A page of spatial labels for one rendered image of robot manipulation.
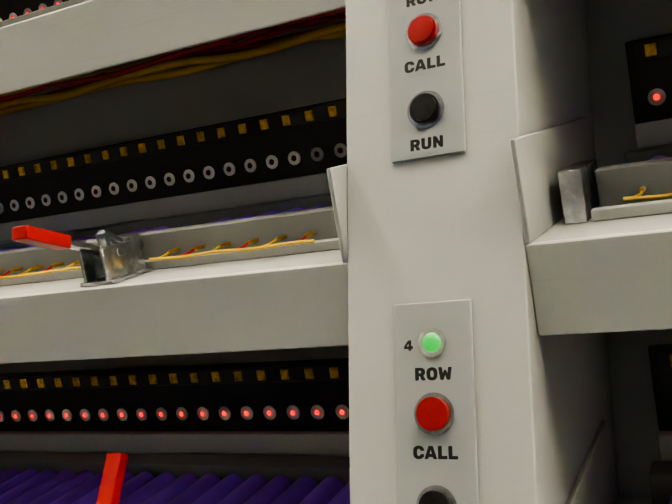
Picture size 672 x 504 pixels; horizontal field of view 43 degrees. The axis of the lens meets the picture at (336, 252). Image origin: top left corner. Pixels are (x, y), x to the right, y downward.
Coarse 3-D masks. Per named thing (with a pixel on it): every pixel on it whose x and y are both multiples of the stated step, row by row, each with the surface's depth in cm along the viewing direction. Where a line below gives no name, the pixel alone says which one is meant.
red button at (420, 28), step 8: (424, 16) 45; (416, 24) 45; (424, 24) 44; (432, 24) 44; (408, 32) 45; (416, 32) 44; (424, 32) 44; (432, 32) 44; (416, 40) 44; (424, 40) 44
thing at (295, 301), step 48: (240, 192) 69; (288, 192) 67; (336, 192) 44; (0, 240) 82; (0, 288) 62; (48, 288) 57; (96, 288) 53; (144, 288) 51; (192, 288) 49; (240, 288) 48; (288, 288) 47; (336, 288) 45; (0, 336) 57; (48, 336) 55; (96, 336) 53; (144, 336) 52; (192, 336) 50; (240, 336) 49; (288, 336) 47; (336, 336) 46
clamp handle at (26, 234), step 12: (12, 228) 49; (24, 228) 48; (36, 228) 49; (12, 240) 49; (24, 240) 49; (36, 240) 49; (48, 240) 50; (60, 240) 50; (72, 240) 51; (108, 240) 54; (84, 252) 54; (96, 252) 54
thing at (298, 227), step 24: (264, 216) 54; (288, 216) 52; (312, 216) 52; (96, 240) 59; (144, 240) 57; (168, 240) 57; (192, 240) 56; (216, 240) 55; (240, 240) 54; (264, 240) 53; (288, 240) 53; (312, 240) 50; (0, 264) 64; (24, 264) 63; (48, 264) 62; (72, 264) 59
